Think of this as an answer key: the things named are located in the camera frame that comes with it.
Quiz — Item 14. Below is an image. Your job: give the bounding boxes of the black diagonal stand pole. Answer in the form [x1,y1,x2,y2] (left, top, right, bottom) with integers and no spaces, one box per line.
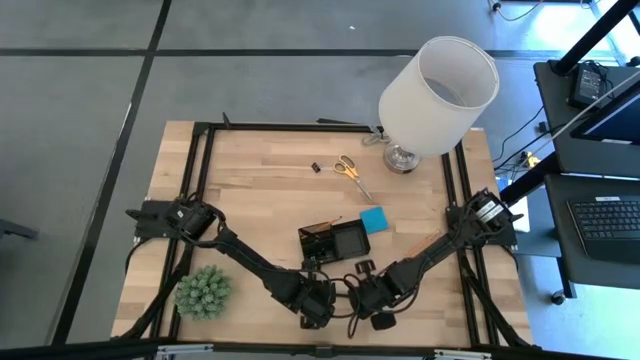
[549,0,640,77]

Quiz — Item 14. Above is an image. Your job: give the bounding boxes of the grey coiled lamp cord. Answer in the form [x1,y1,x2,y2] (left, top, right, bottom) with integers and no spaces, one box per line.
[362,127,391,147]

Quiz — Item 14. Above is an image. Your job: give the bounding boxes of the black diagonal stand beam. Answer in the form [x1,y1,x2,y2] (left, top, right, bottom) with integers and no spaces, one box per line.
[499,152,560,204]

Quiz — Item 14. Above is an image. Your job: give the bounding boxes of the white diagonal rod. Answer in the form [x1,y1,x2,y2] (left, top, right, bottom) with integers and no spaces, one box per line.
[527,69,640,159]

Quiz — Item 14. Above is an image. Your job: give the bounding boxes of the black computer monitor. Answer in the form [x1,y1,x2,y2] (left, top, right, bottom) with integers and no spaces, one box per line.
[569,79,640,146]

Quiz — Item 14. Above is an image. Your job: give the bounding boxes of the blue sticky note pad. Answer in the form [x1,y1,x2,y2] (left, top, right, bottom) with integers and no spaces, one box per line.
[359,206,390,235]

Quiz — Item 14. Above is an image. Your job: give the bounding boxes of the white shade silver table lamp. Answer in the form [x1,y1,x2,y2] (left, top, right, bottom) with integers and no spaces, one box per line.
[377,35,501,175]

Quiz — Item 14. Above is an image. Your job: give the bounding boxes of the green artificial plant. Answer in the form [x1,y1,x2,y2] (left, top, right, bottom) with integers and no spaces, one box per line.
[173,264,234,322]

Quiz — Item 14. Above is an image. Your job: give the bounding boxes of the black mesh desk organizer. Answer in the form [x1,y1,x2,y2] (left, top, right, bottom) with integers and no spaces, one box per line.
[297,218,372,265]

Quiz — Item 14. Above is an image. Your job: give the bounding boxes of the grey chair base leg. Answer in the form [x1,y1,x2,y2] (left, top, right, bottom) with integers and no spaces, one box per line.
[0,218,40,241]

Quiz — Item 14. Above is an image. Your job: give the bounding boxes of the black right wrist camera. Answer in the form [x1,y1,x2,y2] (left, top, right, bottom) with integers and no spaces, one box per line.
[369,311,398,332]

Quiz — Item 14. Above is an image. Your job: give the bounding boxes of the silver metal bracket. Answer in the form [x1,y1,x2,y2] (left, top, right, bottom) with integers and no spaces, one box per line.
[154,343,215,360]
[432,348,494,360]

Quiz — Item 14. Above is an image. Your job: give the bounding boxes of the black rig crossbar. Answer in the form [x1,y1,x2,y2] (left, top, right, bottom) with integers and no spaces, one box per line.
[0,338,640,360]

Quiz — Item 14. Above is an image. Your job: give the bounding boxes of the yellow handled scissors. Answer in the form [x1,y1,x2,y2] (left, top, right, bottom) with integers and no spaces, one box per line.
[333,154,374,202]

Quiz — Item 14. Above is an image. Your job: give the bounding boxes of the black power adapter box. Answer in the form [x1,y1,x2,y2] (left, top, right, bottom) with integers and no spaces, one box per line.
[567,62,610,109]

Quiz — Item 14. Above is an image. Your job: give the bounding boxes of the black desk with monitor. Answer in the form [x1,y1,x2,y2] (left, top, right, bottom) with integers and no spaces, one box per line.
[532,58,640,177]

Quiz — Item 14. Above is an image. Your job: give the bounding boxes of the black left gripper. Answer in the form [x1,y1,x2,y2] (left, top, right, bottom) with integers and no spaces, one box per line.
[292,279,337,331]

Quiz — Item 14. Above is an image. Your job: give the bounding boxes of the black desk with keyboard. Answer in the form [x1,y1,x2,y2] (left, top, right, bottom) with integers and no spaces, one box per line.
[543,172,640,291]

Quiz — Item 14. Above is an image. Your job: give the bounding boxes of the black keyboard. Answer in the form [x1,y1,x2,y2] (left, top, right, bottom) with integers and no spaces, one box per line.
[566,195,640,263]

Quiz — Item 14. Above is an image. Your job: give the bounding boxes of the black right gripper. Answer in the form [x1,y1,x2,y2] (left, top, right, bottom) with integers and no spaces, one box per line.
[350,260,401,319]

